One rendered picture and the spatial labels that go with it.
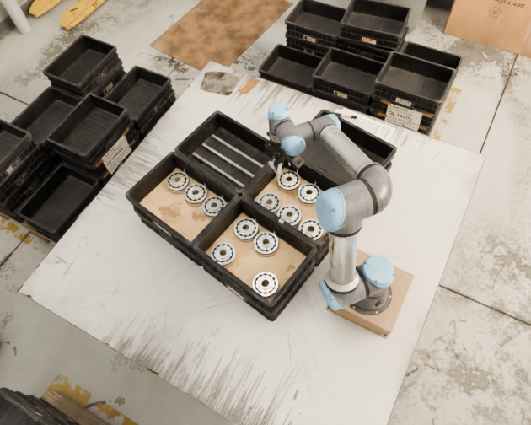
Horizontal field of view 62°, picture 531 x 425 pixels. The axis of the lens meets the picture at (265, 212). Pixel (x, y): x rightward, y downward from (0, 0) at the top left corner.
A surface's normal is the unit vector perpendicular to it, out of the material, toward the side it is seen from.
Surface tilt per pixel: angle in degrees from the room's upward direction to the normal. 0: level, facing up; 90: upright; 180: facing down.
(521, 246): 0
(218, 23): 0
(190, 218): 0
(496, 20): 72
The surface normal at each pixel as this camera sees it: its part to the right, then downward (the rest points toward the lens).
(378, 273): 0.11, -0.55
